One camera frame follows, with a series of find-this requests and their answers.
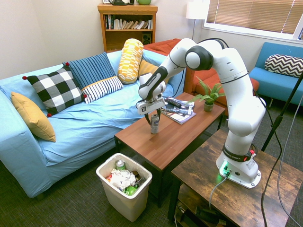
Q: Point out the orange red sofa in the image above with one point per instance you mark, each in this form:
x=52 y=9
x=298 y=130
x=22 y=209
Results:
x=206 y=80

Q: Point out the wooden bookshelf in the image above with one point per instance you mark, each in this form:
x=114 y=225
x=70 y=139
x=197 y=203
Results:
x=127 y=37

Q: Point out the black white shelf ornament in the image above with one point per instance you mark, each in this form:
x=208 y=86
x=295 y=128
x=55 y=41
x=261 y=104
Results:
x=122 y=2

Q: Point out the black power strip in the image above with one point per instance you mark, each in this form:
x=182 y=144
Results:
x=210 y=215

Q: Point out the beige plastic trash bin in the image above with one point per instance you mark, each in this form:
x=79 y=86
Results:
x=127 y=205

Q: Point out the rustic dark wooden table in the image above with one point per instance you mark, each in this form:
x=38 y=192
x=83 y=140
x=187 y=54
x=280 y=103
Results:
x=236 y=201

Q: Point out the dark cover magazine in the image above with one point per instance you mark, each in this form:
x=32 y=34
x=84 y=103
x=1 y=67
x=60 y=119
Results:
x=183 y=107

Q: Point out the black white checkered pillow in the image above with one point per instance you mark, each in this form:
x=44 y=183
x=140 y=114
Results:
x=55 y=91

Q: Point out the white floor lamp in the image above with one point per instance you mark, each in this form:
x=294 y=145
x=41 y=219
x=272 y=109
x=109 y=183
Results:
x=196 y=10

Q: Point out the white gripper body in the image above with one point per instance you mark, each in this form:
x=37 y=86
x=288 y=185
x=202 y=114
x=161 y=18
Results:
x=151 y=106

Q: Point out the yellow patterned bolster pillow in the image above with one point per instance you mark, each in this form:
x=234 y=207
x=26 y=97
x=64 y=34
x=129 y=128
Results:
x=131 y=60

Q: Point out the potted green fern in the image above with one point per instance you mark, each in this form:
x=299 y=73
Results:
x=209 y=98

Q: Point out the reddish wooden coffee table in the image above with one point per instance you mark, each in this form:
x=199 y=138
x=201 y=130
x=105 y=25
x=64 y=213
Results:
x=170 y=139

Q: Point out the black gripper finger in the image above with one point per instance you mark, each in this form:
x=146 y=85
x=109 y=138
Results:
x=159 y=111
x=148 y=118

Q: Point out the green bowl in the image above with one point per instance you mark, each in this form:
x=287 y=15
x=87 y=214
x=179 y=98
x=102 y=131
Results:
x=144 y=2

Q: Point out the wooden window blinds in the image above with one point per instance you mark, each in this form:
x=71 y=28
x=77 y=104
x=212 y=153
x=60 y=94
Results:
x=255 y=14

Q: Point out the crumpled white paper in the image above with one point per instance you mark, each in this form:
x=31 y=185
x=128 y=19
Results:
x=122 y=178

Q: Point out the green silver discarded can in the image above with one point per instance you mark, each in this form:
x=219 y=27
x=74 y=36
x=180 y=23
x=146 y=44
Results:
x=120 y=165

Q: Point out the small mustard yellow pillow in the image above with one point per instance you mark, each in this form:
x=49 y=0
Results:
x=148 y=69

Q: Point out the large mustard yellow pillow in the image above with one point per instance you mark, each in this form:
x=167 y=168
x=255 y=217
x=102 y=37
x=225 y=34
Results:
x=33 y=117

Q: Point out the black white chevron pillow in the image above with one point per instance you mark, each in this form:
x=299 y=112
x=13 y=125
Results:
x=284 y=65

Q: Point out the black remote control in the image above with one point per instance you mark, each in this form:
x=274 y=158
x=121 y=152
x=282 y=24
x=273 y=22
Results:
x=172 y=102

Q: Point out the blue striped pillow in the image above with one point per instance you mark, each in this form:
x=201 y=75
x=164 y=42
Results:
x=91 y=68

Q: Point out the silver light blue drink can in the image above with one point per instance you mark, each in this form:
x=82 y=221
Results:
x=154 y=125

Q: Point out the red orange wrapper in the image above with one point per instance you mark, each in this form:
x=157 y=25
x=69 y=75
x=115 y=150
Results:
x=109 y=177

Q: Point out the light blue sofa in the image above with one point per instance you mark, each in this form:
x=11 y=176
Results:
x=90 y=127

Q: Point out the green snack wrapper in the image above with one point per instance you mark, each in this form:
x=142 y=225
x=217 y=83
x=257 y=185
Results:
x=130 y=190

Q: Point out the black speaker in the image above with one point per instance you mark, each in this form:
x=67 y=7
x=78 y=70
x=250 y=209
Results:
x=146 y=38

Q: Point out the black tripod stand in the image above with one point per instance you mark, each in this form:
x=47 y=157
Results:
x=281 y=113

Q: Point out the row of books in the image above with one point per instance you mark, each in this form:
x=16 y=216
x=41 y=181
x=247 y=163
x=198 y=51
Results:
x=129 y=24

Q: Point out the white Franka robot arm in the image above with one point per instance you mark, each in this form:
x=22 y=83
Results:
x=234 y=89

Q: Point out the blue armchair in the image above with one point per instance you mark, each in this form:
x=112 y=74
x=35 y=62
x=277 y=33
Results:
x=274 y=85

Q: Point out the white navy striped pillow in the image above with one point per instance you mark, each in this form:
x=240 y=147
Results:
x=104 y=88

